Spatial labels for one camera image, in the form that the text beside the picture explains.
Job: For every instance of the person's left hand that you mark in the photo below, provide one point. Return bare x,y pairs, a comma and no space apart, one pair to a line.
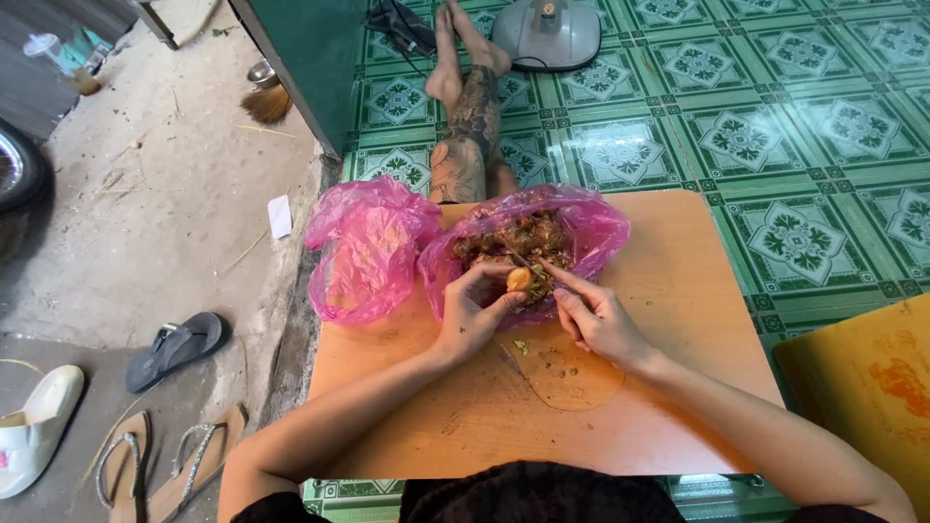
461,319

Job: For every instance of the person's right hand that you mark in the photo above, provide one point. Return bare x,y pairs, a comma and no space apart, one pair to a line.
603,327

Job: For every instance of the yellow peeled root piece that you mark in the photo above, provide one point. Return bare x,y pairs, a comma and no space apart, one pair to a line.
519,280

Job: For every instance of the small paring knife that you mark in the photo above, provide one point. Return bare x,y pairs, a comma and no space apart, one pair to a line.
524,261

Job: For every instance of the root peel scraps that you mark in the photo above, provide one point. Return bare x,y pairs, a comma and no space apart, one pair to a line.
559,370

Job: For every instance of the pink plastic bag with roots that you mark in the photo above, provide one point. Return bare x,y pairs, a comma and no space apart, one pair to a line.
596,232

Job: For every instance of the heap of brown roots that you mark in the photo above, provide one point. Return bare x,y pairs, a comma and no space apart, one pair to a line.
530,236

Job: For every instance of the empty pink plastic bag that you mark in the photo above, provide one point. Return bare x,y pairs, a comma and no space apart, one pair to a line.
367,247

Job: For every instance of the person's black garment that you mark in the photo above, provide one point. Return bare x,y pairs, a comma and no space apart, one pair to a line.
537,494

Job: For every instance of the person's left leg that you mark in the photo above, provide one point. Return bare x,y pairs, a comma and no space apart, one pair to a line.
469,138

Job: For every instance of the person's leg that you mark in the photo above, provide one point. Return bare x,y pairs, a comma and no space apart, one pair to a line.
444,72
469,138

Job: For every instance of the white paper scrap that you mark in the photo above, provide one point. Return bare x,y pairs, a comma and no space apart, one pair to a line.
280,216

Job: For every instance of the person's right leg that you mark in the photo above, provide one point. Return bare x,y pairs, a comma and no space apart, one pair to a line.
444,72

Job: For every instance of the yellow low table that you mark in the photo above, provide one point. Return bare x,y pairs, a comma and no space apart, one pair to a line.
857,392

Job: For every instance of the dark grey flip-flop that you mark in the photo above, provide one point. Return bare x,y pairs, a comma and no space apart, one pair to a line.
174,352

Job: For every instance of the straw broom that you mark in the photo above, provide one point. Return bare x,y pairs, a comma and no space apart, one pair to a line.
267,105

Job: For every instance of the green door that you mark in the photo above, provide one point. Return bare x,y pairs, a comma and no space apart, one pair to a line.
312,65

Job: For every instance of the grey round appliance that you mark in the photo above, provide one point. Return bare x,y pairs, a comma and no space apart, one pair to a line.
546,36

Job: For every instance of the black bag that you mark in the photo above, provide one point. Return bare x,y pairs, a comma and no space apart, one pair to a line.
399,25

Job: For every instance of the small metal bowl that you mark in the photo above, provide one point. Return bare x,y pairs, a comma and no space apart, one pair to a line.
262,74

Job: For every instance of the white shoe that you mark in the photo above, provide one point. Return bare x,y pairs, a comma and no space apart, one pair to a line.
40,428

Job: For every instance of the black vehicle tyre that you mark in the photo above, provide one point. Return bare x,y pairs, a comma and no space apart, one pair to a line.
29,171

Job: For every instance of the clear plastic cup with lid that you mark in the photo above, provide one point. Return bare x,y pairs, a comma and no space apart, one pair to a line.
62,62

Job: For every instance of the grey metal post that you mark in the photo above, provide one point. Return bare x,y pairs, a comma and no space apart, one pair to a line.
156,22

